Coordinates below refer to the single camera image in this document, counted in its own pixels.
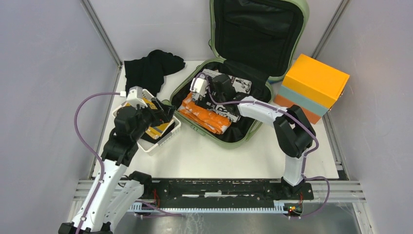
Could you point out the yellow black garment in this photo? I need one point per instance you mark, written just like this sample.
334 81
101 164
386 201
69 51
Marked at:
160 130

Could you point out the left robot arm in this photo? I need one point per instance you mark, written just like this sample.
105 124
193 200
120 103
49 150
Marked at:
101 211

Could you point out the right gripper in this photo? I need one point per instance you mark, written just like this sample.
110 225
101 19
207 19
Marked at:
202 101

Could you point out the black cloth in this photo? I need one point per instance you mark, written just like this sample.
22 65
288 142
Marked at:
149 72

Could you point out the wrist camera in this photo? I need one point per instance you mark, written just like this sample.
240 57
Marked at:
135 98
199 86

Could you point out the black white newspaper-print garment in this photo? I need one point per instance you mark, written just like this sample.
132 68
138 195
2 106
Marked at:
235 87

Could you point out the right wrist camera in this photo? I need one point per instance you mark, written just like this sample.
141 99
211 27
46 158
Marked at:
199 86

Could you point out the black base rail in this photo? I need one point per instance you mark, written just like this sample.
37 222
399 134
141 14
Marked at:
178 195

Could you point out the green hard-shell suitcase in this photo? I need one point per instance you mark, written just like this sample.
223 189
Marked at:
252 39

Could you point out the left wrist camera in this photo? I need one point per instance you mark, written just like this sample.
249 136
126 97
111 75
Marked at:
135 98

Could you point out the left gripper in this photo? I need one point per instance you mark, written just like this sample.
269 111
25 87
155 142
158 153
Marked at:
163 115

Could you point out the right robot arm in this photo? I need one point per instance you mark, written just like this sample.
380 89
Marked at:
295 134

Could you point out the orange blue stacked box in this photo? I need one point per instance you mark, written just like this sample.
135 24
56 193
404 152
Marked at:
311 85

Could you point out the white plastic basket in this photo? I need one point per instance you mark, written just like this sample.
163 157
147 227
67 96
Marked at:
150 148

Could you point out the orange white garment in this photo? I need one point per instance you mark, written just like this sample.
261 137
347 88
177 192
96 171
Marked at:
210 120

